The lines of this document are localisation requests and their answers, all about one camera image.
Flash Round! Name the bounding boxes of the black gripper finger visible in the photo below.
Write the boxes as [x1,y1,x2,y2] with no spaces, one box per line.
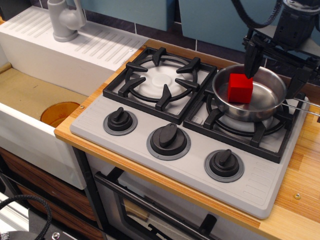
[286,67,314,99]
[244,41,264,78]

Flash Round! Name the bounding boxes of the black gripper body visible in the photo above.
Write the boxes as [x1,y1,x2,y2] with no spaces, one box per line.
[242,7,320,70]

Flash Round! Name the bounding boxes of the small steel pan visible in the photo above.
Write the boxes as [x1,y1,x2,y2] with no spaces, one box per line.
[212,64,304,122]

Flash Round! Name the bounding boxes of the red cube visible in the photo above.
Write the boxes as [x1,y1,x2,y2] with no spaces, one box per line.
[227,73,253,104]

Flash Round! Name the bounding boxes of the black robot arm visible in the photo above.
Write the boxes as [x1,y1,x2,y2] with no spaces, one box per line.
[243,0,320,99]

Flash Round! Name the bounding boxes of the black right stove knob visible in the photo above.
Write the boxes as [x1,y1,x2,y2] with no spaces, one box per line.
[204,149,245,183]

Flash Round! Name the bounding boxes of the black stove knob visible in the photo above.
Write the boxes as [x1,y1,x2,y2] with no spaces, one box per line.
[103,107,138,136]
[146,123,191,161]
[204,149,245,183]

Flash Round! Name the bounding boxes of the grey toy stove top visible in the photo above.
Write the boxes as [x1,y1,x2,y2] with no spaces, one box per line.
[70,91,309,219]

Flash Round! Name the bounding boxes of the black middle stove knob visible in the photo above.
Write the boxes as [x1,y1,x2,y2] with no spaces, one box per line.
[146,123,191,161]

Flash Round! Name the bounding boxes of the black left stove knob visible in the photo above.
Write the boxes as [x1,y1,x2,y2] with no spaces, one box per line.
[103,107,138,136]

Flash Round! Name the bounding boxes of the black right burner grate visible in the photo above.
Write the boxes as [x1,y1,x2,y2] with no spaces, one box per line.
[183,86,303,164]

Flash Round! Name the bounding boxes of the black burner grate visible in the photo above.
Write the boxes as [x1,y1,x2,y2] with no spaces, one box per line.
[183,86,303,164]
[103,47,217,125]

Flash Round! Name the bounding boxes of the black left burner grate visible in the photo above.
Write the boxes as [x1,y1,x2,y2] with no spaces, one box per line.
[103,47,217,125]

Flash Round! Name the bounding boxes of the grey toy faucet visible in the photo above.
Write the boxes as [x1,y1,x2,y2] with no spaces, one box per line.
[47,0,86,43]

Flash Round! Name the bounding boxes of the orange translucent plate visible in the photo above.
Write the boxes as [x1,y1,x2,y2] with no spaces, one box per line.
[40,101,80,128]

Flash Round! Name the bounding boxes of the white toy sink unit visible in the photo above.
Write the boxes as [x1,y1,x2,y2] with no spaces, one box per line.
[0,6,147,190]

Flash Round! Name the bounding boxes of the wooden drawer fronts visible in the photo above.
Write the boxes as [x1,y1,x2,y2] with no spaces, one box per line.
[0,148,106,240]

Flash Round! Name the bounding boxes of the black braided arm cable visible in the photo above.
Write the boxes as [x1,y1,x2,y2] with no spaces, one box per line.
[231,0,283,29]

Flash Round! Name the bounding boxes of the oven door with handle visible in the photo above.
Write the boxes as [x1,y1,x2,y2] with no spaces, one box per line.
[94,167,263,240]

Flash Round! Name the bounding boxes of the black braided foreground cable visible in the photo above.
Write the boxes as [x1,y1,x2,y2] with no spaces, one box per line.
[0,194,52,240]

